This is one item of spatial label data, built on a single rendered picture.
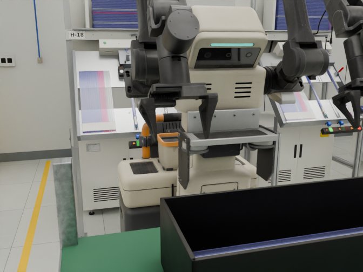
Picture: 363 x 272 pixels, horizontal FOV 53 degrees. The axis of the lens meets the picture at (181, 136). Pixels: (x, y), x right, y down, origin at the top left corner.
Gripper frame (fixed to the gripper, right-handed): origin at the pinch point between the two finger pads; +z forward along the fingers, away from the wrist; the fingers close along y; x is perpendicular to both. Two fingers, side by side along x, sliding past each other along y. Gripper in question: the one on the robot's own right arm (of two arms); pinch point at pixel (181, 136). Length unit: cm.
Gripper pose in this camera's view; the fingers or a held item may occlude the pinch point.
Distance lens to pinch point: 68.1
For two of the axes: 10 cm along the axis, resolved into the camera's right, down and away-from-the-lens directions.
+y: 9.7, -0.6, 2.4
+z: 1.1, 9.7, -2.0
